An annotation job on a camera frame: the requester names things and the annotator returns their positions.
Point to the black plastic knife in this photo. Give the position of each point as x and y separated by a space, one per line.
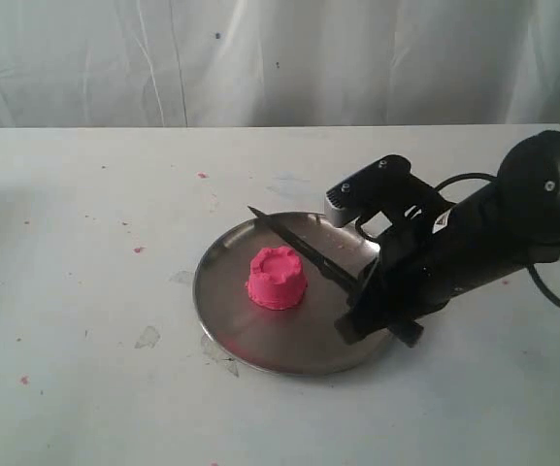
329 269

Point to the round stainless steel plate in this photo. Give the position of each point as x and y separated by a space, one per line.
299 341

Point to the pink play dough lump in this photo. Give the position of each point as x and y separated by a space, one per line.
276 279

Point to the white backdrop curtain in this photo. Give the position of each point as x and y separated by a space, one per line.
278 63

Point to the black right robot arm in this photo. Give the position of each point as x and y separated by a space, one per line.
528 189

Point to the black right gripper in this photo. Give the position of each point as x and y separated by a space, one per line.
425 262

